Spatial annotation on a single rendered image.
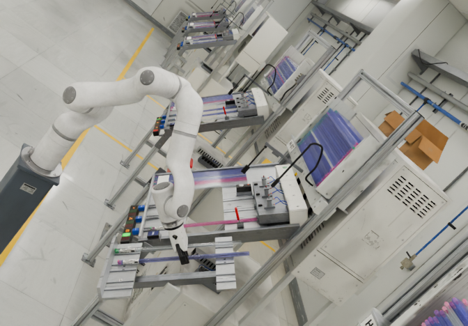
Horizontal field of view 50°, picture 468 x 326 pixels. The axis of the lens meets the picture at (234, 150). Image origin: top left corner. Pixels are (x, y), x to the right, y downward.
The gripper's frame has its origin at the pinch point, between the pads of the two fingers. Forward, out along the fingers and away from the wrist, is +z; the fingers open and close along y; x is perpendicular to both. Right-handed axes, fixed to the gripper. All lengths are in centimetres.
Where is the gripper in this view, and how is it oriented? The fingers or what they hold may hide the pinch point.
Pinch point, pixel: (184, 257)
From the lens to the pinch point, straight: 197.3
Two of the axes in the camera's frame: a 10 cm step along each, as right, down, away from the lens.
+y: -0.5, -3.7, 9.3
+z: 2.2, 9.0, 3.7
